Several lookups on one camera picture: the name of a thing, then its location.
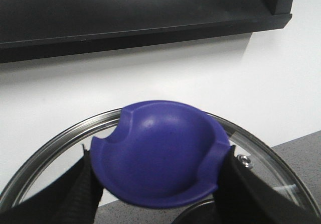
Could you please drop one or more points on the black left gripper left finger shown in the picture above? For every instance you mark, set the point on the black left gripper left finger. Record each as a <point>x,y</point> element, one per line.
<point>72,198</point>

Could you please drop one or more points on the glass lid with blue knob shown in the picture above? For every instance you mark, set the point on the glass lid with blue knob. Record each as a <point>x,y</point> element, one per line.
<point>157,155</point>

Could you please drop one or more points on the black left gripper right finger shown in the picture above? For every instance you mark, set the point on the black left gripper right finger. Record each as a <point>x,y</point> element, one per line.
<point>242,197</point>

